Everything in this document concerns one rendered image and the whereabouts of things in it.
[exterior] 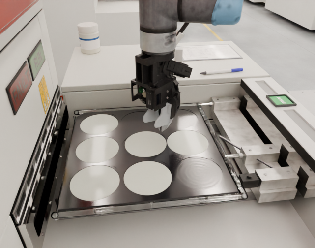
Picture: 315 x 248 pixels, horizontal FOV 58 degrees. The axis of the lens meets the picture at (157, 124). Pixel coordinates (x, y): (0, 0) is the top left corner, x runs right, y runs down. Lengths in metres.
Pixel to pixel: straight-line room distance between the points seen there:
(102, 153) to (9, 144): 0.25
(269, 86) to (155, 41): 0.43
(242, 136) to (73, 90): 0.48
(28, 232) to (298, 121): 0.60
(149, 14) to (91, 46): 0.53
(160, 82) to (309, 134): 0.34
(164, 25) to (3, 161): 0.36
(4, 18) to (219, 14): 0.33
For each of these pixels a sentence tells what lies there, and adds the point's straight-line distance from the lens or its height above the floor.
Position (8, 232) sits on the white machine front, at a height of 0.96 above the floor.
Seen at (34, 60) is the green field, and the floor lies 1.11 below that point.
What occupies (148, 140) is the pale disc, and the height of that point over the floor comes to 0.90.
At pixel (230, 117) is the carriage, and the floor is 0.88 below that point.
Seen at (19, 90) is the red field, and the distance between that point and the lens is 0.54.
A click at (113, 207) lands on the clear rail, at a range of 0.55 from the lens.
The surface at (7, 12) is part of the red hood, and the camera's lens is 0.40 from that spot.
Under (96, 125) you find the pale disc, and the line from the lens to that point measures 0.77.
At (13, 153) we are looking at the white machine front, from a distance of 0.50.
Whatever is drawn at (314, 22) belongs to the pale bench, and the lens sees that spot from 5.30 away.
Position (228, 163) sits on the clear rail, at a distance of 0.65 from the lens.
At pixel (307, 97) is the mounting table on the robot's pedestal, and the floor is 0.82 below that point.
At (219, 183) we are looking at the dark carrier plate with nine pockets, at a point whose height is 0.90.
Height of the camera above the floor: 1.32
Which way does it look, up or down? 33 degrees down
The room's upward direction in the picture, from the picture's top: straight up
